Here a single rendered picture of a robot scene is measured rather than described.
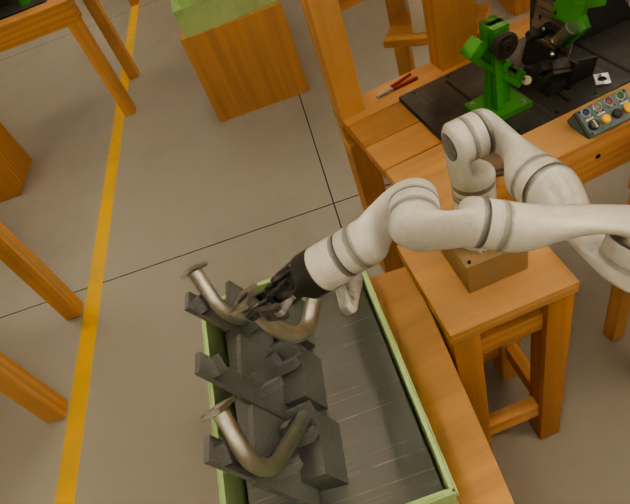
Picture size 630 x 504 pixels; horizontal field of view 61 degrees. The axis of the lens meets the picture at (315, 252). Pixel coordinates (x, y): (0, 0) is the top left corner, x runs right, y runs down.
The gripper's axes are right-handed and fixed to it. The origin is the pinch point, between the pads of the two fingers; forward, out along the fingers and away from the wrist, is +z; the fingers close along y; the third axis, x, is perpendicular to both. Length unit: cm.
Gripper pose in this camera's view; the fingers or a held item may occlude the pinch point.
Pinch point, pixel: (257, 306)
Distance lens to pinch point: 89.9
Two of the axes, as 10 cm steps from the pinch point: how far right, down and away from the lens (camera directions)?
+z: -7.4, 4.5, 5.0
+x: 6.5, 6.8, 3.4
